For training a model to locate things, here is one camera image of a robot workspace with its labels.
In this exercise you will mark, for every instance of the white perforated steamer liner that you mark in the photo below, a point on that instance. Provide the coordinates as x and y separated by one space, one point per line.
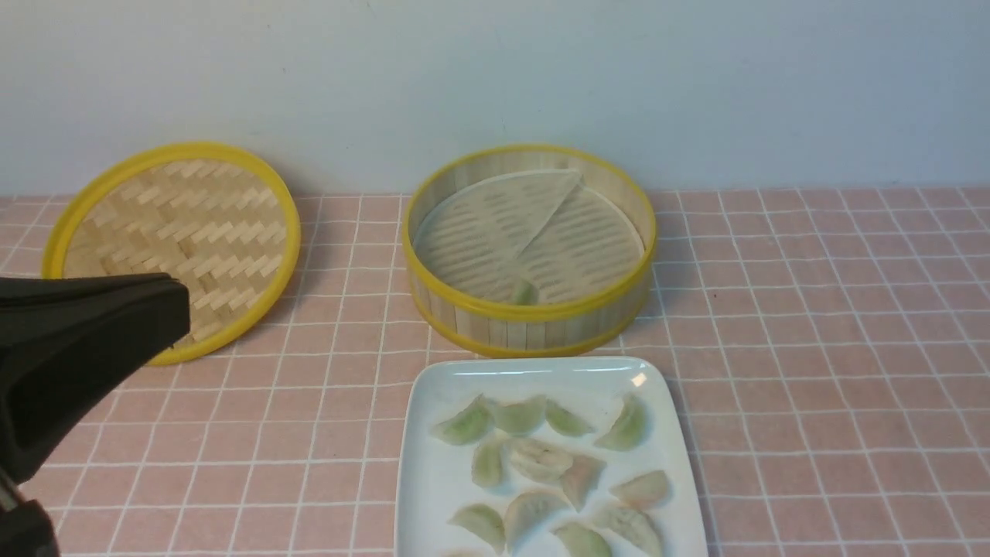
548 226

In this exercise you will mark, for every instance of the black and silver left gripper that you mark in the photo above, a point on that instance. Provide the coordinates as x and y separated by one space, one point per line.
66 344

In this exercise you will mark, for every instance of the yellow-rimmed woven bamboo lid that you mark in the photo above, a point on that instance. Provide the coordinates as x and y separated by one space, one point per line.
216 218

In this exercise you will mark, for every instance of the white pleated dumpling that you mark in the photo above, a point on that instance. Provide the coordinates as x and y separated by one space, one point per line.
537 460

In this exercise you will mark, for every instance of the white square ceramic plate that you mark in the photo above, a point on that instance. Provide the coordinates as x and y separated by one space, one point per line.
435 479

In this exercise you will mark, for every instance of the pale green steamed dumpling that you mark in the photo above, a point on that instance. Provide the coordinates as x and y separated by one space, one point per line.
633 525

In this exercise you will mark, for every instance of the yellow-rimmed bamboo steamer basket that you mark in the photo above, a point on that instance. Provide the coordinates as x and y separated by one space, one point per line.
496 329

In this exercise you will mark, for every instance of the small green dumpling in steamer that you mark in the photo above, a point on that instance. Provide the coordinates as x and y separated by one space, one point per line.
524 293

